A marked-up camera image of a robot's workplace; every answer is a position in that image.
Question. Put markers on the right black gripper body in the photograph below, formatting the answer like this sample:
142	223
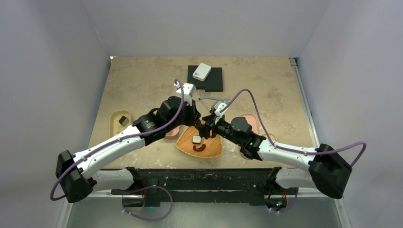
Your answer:
222	127

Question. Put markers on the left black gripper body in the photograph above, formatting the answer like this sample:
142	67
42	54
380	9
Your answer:
187	115

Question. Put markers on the white black sushi piece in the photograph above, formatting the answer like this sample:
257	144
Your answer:
196	139

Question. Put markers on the pink lunch box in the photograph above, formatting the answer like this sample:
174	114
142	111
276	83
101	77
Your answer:
173	133

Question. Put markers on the woven bamboo basket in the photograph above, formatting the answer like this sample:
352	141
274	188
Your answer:
185	145

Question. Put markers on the black metal tongs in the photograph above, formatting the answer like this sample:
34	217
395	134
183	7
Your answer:
204	130

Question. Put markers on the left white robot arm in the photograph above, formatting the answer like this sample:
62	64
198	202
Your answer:
84	172

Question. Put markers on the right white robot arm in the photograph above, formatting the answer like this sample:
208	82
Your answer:
318	168

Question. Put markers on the pink lunch box lid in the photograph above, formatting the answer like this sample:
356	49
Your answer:
252	120

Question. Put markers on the white small box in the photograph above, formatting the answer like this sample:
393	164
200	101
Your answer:
201	72

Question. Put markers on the beige lunch box lid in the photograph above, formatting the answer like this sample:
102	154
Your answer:
272	137

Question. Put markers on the beige lunch box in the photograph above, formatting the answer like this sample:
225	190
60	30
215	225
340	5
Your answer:
114	126

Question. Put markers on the yellow black screwdriver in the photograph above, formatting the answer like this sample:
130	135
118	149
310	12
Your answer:
202	101

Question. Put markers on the silver wrench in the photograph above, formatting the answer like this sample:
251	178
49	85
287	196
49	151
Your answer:
204	96

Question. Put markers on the dark red round food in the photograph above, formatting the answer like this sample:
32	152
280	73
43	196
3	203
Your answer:
200	148

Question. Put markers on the black foam block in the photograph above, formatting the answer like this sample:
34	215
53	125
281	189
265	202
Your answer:
213	82

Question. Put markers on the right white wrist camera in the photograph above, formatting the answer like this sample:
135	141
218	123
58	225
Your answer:
218	110

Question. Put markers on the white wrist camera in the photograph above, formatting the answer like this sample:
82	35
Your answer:
187	90
218	110

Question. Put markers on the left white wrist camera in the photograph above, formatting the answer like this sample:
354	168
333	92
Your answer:
187	90

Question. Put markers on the black table front frame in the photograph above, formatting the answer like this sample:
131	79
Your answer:
255	186

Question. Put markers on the aluminium rail right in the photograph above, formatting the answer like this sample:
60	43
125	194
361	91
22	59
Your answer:
307	111

